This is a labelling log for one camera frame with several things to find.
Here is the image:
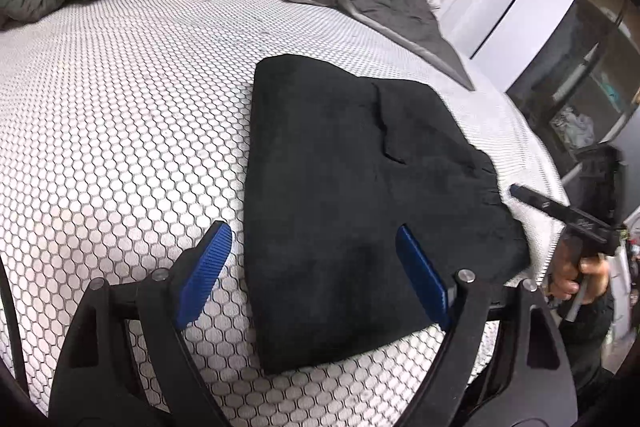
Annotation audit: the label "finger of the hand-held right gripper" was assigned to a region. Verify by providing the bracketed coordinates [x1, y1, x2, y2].
[509, 184, 574, 224]

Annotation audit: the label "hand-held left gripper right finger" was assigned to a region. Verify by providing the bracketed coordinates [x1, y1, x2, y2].
[394, 224, 577, 427]

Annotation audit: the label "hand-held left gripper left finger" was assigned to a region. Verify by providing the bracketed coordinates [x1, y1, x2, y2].
[47, 221, 235, 427]

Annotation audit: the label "black pants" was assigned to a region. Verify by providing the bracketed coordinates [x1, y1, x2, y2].
[242, 55, 532, 376]

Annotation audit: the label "person's right forearm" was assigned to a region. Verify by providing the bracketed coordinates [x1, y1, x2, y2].
[554, 289, 617, 390]

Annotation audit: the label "person's right hand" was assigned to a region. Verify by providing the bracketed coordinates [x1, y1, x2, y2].
[546, 236, 610, 304]

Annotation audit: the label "white folded cloth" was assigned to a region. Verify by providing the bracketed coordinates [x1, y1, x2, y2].
[551, 106, 597, 148]

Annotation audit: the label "glass-door cabinet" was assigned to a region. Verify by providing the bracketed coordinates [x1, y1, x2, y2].
[505, 0, 640, 158]

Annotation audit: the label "white hexagon-patterned mattress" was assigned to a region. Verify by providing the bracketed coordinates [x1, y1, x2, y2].
[0, 0, 572, 427]

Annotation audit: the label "dark grey pillow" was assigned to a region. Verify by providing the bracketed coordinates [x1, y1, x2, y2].
[340, 0, 477, 91]

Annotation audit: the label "black braided cable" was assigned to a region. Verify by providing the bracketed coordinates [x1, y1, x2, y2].
[0, 254, 30, 390]

